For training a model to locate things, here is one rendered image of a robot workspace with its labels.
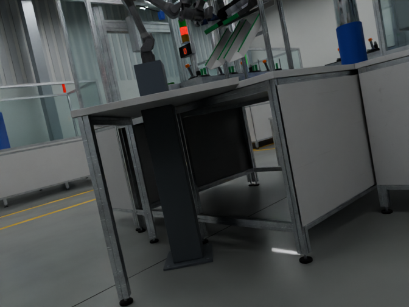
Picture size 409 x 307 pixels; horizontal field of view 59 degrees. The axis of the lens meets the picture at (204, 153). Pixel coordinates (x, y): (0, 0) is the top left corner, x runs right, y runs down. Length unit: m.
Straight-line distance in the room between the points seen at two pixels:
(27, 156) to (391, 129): 5.95
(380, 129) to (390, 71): 0.31
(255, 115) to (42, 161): 4.05
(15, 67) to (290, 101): 9.26
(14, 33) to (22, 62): 0.72
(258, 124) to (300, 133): 5.66
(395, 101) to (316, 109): 0.49
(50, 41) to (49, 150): 4.56
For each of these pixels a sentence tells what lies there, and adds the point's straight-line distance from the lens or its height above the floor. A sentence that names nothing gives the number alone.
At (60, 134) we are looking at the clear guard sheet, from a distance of 7.25.
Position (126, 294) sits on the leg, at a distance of 1.71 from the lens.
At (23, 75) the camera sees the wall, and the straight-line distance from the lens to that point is 10.50.
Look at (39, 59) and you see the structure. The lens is 9.62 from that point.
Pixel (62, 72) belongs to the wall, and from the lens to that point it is 10.89.
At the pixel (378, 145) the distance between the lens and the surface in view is 2.22.
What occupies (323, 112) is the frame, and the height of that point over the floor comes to 0.64.
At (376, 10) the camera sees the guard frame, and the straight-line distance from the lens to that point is 2.31.
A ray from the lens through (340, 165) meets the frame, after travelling 1.97.
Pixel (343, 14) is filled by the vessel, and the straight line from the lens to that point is 2.56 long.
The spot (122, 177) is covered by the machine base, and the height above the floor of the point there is 0.42.
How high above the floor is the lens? 0.70
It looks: 5 degrees down
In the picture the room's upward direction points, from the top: 11 degrees counter-clockwise
